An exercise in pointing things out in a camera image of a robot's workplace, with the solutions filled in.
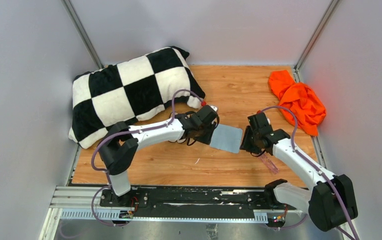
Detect black glasses case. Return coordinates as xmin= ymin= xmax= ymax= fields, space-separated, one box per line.
xmin=170 ymin=112 xmax=186 ymax=144

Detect light blue cleaning cloth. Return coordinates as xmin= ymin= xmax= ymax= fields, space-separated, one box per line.
xmin=209 ymin=124 xmax=243 ymax=154

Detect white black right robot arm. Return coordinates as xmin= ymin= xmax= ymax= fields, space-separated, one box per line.
xmin=240 ymin=111 xmax=359 ymax=232

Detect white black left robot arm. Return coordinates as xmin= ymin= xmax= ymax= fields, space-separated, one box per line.
xmin=96 ymin=105 xmax=220 ymax=207

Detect pink transparent sunglasses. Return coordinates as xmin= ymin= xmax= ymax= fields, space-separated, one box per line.
xmin=258 ymin=154 xmax=279 ymax=175

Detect orange crumpled cloth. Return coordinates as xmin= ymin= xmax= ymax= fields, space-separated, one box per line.
xmin=268 ymin=70 xmax=327 ymax=137

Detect black white checkered pillow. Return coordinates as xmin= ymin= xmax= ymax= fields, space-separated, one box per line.
xmin=68 ymin=46 xmax=206 ymax=149

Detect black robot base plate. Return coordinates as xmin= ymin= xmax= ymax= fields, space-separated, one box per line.
xmin=91 ymin=185 xmax=294 ymax=222

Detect aluminium frame rail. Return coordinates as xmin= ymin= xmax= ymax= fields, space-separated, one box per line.
xmin=61 ymin=0 xmax=103 ymax=68

